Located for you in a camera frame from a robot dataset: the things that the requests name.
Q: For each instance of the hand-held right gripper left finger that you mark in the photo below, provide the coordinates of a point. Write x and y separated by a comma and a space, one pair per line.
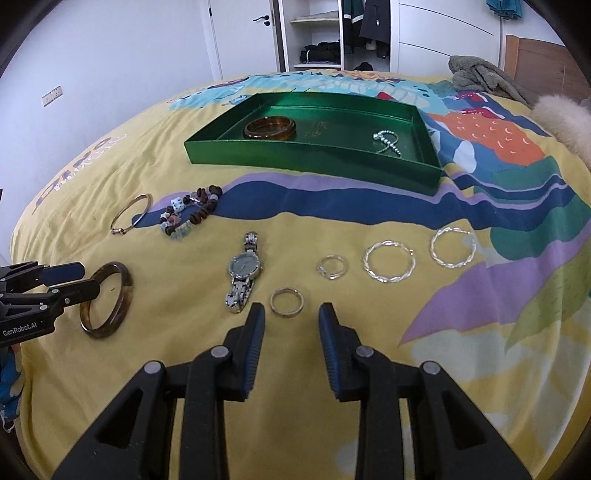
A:
251, 353

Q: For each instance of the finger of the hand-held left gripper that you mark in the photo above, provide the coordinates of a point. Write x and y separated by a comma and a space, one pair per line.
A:
78, 291
60, 273

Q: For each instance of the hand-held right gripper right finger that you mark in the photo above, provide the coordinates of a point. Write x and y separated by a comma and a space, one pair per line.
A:
331, 353

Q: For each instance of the tortoiseshell bangle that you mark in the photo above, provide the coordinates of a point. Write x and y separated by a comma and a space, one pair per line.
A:
124, 295

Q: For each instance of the thin metal clasp bangle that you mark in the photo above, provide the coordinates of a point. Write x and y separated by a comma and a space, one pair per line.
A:
118, 230

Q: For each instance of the silver wristwatch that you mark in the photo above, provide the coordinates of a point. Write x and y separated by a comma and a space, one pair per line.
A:
244, 266

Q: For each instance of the twisted silver hoop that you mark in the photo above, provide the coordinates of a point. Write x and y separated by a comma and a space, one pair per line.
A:
432, 247
366, 261

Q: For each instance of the green metallic tray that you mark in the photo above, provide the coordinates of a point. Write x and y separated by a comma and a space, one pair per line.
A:
323, 164

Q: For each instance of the colourful printed bedsheet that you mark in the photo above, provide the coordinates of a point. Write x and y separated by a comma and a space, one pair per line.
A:
184, 277

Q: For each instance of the amber translucent bangle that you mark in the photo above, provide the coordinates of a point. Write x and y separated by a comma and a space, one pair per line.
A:
272, 136

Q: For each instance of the black cloth bundle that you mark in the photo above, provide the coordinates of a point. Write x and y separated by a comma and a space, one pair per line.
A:
364, 66

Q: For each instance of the white door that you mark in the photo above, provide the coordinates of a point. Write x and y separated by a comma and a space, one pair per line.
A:
240, 41

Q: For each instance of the folded black clothes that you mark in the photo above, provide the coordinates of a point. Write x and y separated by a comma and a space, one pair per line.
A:
318, 51

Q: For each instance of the grey fuzzy cloth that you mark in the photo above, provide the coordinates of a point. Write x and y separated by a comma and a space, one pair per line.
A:
480, 76

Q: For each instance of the fluffy beige pillow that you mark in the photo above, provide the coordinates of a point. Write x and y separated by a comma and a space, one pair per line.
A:
563, 122

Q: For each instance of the green hanging jacket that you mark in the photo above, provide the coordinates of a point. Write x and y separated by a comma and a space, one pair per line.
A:
352, 23

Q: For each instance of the dark hanging jacket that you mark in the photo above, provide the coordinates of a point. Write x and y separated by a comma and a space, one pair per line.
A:
374, 23

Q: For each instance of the white wardrobe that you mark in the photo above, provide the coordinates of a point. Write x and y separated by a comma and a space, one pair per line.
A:
438, 37

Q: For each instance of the wooden headboard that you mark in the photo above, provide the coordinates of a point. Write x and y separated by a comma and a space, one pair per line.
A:
535, 60

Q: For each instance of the teal hanging garment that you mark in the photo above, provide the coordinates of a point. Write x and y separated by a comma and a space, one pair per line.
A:
505, 8

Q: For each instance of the wall switch plate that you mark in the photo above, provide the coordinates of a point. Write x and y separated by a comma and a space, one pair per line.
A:
51, 95

